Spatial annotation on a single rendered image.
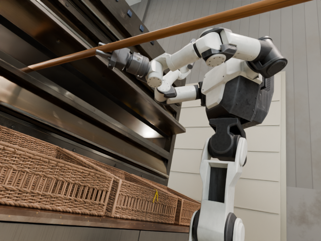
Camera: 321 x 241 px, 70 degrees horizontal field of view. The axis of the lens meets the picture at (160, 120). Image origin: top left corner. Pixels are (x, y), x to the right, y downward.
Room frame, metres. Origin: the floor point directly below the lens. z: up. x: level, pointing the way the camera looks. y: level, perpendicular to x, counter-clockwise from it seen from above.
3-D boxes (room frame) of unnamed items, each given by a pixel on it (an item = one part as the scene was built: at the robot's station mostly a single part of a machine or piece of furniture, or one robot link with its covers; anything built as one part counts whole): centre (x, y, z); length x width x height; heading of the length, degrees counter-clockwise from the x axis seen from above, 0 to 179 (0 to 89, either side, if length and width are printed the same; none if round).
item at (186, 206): (1.87, -0.21, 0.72); 0.56 x 0.49 x 0.28; 144
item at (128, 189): (1.36, 0.15, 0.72); 0.56 x 0.49 x 0.28; 145
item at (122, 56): (0.81, 0.19, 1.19); 0.12 x 0.10 x 0.13; 110
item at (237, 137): (1.01, -0.32, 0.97); 0.14 x 0.13 x 0.12; 56
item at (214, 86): (1.01, -0.35, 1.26); 0.34 x 0.30 x 0.36; 20
